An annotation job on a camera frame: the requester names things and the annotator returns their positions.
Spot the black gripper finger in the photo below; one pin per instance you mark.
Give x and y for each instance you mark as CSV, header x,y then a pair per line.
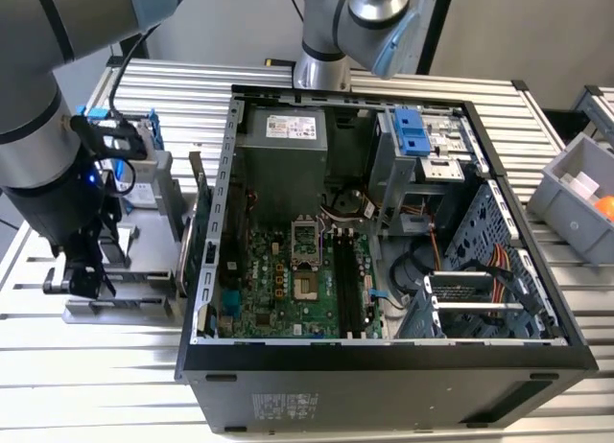
x,y
88,282

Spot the grey power supply unit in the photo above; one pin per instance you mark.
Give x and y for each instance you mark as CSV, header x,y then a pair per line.
x,y
283,174

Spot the silver CPU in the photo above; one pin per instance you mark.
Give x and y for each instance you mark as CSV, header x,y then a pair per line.
x,y
124,239

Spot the grey metal side table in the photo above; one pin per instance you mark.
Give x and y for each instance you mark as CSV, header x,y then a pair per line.
x,y
597,102

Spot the black frame post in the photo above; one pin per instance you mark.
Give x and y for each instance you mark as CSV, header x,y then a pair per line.
x,y
441,30
141,52

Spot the black PC case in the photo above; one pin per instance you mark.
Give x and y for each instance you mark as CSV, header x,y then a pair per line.
x,y
384,400

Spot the blue plastic drive latch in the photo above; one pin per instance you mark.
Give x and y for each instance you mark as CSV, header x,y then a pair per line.
x,y
410,131

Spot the black RAM slot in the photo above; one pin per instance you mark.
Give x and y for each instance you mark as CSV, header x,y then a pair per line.
x,y
342,285

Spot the green graphics card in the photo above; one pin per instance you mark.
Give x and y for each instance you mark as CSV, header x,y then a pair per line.
x,y
201,213

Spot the yellow black plug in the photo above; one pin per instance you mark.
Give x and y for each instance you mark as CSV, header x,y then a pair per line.
x,y
273,62

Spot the CPU socket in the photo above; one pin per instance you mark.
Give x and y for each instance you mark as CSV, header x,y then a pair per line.
x,y
307,286

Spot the black RAM stick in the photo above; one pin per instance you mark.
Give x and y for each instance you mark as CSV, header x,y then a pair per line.
x,y
139,301

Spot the round black speaker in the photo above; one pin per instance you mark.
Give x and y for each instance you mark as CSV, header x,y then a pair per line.
x,y
343,204

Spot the hard disk in blue carrier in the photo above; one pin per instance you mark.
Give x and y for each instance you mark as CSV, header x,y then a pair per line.
x,y
98,113

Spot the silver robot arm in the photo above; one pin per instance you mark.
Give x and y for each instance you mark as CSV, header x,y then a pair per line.
x,y
29,141

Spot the grey disk bay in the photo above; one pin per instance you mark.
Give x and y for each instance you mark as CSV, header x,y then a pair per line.
x,y
460,289

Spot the black camera bracket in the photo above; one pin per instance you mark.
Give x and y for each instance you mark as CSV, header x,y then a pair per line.
x,y
129,154

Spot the grey plastic bin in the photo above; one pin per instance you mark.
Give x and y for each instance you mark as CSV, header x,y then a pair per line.
x,y
571,222

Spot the white box in bin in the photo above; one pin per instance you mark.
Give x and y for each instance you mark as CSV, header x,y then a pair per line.
x,y
583,181

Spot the green motherboard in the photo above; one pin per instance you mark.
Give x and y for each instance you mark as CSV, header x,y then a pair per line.
x,y
259,289

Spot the grey parts rack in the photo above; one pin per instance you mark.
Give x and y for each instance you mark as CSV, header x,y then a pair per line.
x,y
144,251

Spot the orange ball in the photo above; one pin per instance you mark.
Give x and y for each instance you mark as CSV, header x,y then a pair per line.
x,y
605,208

